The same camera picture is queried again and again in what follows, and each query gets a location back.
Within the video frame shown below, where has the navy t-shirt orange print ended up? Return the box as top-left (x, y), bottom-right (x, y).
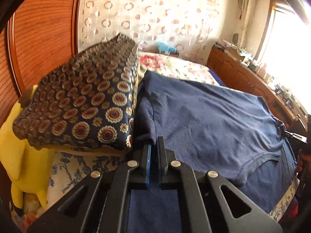
top-left (126, 70), bottom-right (298, 233)

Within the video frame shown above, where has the person's right hand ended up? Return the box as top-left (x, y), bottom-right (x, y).
top-left (296, 149), bottom-right (311, 173)

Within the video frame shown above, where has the dark patterned circle pillow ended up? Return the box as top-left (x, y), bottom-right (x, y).
top-left (13, 34), bottom-right (138, 151)

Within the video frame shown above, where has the wooden side cabinet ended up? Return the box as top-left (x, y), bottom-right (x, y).
top-left (206, 47), bottom-right (307, 136)

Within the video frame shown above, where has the yellow plush toy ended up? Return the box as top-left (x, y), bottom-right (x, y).
top-left (1, 85), bottom-right (55, 217)

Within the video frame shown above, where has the floral bed quilt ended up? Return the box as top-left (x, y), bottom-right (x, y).
top-left (138, 52), bottom-right (220, 86)

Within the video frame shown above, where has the blue tissue box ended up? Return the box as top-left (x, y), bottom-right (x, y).
top-left (156, 42), bottom-right (179, 57)

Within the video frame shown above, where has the sheer circle pattern curtain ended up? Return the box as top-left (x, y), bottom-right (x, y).
top-left (78, 0), bottom-right (240, 64)

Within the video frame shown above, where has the wooden louvered wardrobe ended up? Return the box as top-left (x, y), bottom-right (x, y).
top-left (1, 0), bottom-right (79, 122)

